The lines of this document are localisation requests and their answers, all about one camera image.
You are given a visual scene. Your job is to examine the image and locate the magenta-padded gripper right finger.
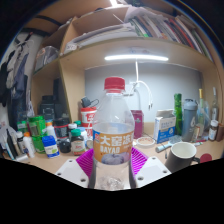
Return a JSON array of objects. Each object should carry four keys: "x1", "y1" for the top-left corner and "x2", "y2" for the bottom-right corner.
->
[{"x1": 129, "y1": 147, "x2": 172, "y2": 189}]

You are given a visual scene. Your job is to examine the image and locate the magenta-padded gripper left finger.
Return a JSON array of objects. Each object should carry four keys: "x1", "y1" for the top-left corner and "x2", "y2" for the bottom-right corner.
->
[{"x1": 54, "y1": 148, "x2": 96, "y2": 189}]

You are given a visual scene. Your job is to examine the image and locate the clear drink bottle red cap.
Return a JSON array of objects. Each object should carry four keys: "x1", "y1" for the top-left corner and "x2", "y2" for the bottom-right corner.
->
[{"x1": 92, "y1": 76, "x2": 136, "y2": 192}]

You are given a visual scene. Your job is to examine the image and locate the dark jar green lid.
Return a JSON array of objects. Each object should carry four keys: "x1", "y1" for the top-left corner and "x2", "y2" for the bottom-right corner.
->
[{"x1": 70, "y1": 128, "x2": 86, "y2": 156}]

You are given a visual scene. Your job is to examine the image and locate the small white bowl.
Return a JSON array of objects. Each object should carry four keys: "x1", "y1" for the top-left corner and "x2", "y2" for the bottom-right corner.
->
[{"x1": 135, "y1": 136, "x2": 156, "y2": 148}]

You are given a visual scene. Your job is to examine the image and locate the white bottle blue label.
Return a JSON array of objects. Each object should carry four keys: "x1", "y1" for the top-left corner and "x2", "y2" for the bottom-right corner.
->
[{"x1": 41, "y1": 135, "x2": 61, "y2": 159}]

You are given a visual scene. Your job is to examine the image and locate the black mug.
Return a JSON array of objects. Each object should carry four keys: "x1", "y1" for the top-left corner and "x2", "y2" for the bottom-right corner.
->
[{"x1": 164, "y1": 141, "x2": 201, "y2": 174}]

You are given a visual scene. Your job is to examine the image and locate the white and blue carton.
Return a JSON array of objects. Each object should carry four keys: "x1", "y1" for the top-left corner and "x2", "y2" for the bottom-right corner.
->
[{"x1": 153, "y1": 109, "x2": 177, "y2": 145}]

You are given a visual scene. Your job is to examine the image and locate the magenta pouch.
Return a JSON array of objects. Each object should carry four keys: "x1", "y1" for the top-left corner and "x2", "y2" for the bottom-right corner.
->
[{"x1": 130, "y1": 109, "x2": 145, "y2": 140}]

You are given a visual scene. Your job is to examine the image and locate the white bottle orange cap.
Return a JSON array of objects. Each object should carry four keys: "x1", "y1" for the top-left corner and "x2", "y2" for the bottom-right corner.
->
[{"x1": 22, "y1": 131, "x2": 36, "y2": 159}]

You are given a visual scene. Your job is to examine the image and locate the red and white canister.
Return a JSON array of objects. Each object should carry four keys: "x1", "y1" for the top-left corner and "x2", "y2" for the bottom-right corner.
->
[{"x1": 80, "y1": 106, "x2": 98, "y2": 138}]

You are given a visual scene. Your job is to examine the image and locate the green container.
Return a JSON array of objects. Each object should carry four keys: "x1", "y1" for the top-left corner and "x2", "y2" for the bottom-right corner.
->
[{"x1": 27, "y1": 115, "x2": 47, "y2": 154}]

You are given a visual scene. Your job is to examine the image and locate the grey shaker bottle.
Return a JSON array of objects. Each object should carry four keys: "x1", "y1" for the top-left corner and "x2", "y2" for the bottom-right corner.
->
[{"x1": 181, "y1": 98, "x2": 199, "y2": 143}]

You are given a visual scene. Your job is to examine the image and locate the yellow-capped glass bottle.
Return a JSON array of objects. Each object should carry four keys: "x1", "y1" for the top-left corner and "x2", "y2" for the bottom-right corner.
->
[{"x1": 197, "y1": 88, "x2": 206, "y2": 134}]

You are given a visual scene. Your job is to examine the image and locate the tall clear glass bottle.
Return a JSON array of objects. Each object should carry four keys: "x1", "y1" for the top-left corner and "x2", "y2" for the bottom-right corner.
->
[{"x1": 210, "y1": 87, "x2": 220, "y2": 123}]

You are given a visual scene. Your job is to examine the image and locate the dark hanging clothes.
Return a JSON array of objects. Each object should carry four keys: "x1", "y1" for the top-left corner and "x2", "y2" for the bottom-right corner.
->
[{"x1": 0, "y1": 49, "x2": 34, "y2": 131}]

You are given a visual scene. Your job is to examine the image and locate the white light bar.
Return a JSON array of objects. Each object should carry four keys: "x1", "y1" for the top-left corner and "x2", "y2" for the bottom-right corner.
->
[{"x1": 104, "y1": 54, "x2": 170, "y2": 62}]

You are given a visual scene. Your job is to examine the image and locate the wooden shelf unit with books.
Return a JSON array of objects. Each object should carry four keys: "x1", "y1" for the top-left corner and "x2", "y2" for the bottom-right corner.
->
[{"x1": 30, "y1": 0, "x2": 222, "y2": 134}]

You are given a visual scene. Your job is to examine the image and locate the white wall socket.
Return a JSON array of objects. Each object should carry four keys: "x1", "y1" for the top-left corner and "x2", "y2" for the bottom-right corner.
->
[{"x1": 124, "y1": 83, "x2": 139, "y2": 98}]

